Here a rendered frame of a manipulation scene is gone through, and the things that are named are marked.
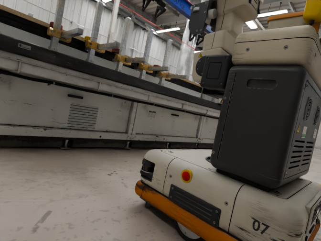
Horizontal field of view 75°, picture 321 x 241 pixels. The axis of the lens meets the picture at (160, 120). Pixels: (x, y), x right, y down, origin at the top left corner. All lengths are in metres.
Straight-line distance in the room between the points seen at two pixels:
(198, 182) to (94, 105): 1.35
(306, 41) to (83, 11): 9.35
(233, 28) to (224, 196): 0.78
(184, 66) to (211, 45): 6.08
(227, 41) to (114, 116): 1.31
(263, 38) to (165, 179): 0.64
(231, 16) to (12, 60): 1.22
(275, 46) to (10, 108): 1.58
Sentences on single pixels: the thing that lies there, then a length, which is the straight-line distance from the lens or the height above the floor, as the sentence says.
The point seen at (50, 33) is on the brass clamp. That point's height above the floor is 0.80.
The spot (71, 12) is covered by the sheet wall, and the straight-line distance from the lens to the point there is 9.63.
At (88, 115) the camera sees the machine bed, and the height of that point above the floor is 0.30.
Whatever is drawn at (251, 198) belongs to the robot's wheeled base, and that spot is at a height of 0.26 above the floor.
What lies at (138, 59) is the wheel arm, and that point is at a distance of 1.65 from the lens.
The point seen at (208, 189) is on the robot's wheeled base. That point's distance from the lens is 0.80.
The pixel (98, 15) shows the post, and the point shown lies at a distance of 1.71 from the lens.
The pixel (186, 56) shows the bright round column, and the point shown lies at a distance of 7.27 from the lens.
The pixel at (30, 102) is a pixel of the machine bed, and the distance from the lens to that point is 1.77.
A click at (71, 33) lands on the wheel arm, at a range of 1.42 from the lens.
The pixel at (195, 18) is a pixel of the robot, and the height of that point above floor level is 0.97.
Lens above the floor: 0.47
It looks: 3 degrees down
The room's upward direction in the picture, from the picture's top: 11 degrees clockwise
